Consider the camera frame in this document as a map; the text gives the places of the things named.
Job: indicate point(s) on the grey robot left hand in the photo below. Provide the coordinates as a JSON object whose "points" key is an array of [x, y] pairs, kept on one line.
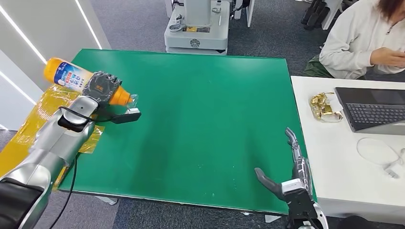
{"points": [[101, 88]]}

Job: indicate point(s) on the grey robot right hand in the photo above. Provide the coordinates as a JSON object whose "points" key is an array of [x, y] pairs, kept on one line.
{"points": [[299, 167]]}

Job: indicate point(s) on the orange plastic bottle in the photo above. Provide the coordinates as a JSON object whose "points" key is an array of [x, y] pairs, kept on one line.
{"points": [[66, 75]]}

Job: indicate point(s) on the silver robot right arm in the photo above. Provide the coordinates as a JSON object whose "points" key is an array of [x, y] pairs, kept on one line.
{"points": [[311, 218]]}

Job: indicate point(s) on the yellow film wrapped cardboard box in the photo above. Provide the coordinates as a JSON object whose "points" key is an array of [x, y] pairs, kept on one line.
{"points": [[47, 101]]}

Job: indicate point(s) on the gold foil snack packet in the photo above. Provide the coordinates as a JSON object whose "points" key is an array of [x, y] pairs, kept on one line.
{"points": [[324, 107]]}

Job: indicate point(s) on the dark grey laptop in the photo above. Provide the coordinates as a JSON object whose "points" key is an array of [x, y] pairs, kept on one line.
{"points": [[373, 109]]}

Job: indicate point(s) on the white wheeled machine base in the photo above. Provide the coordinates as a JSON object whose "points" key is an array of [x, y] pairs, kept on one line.
{"points": [[197, 33]]}

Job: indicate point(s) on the person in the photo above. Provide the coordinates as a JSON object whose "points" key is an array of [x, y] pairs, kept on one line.
{"points": [[354, 38]]}

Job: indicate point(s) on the person's hand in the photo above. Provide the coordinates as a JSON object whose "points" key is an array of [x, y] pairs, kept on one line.
{"points": [[387, 57]]}

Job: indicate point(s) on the white furniture panel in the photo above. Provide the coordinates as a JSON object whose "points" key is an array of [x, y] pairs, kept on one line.
{"points": [[250, 12]]}

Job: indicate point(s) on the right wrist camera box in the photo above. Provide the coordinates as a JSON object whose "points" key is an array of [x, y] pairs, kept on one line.
{"points": [[296, 197]]}

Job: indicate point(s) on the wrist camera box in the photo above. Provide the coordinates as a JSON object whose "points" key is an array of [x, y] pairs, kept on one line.
{"points": [[128, 116], [296, 197]]}

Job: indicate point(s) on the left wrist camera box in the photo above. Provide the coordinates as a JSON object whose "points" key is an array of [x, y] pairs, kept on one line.
{"points": [[128, 116]]}

